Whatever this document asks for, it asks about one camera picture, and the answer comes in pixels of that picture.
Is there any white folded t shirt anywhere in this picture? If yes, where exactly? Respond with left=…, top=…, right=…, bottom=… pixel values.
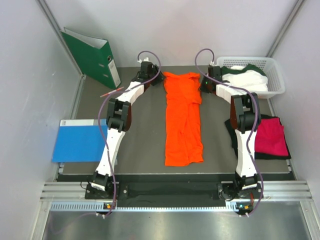
left=222, top=65, right=268, bottom=92

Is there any red white pen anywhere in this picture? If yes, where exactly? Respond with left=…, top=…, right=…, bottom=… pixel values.
left=99, top=87, right=124, bottom=98

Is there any dark green t shirt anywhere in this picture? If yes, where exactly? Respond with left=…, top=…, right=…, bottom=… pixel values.
left=220, top=63, right=267, bottom=77

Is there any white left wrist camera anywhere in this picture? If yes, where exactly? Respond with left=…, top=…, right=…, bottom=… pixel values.
left=137, top=57, right=150, bottom=64

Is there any white plastic basket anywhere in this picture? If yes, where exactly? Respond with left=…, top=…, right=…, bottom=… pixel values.
left=216, top=56, right=286, bottom=99

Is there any blue clip file folder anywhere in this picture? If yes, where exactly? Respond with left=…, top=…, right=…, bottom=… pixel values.
left=52, top=119, right=121, bottom=163

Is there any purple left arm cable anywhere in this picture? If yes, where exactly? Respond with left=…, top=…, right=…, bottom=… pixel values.
left=97, top=50, right=162, bottom=218

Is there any green lever arch binder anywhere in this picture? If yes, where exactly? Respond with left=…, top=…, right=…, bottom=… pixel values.
left=61, top=28, right=121, bottom=89

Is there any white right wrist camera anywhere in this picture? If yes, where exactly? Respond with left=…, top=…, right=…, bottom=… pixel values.
left=209, top=61, right=216, bottom=67

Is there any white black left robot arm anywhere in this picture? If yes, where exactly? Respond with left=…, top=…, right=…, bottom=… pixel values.
left=90, top=58, right=165, bottom=199

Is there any aluminium rail frame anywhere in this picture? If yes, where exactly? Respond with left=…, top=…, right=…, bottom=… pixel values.
left=40, top=180, right=320, bottom=240

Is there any magenta t shirt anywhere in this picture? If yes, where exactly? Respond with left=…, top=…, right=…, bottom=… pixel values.
left=254, top=117, right=289, bottom=157

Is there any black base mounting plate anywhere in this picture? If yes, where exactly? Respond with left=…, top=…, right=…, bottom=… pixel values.
left=85, top=181, right=261, bottom=208

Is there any orange t shirt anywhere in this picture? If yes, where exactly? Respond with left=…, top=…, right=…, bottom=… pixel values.
left=163, top=72, right=204, bottom=167

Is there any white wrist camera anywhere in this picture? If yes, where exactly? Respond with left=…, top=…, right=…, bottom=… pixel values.
left=209, top=61, right=216, bottom=67
left=137, top=57, right=150, bottom=64

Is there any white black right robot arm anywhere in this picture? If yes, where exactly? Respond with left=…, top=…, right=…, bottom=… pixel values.
left=199, top=63, right=261, bottom=198

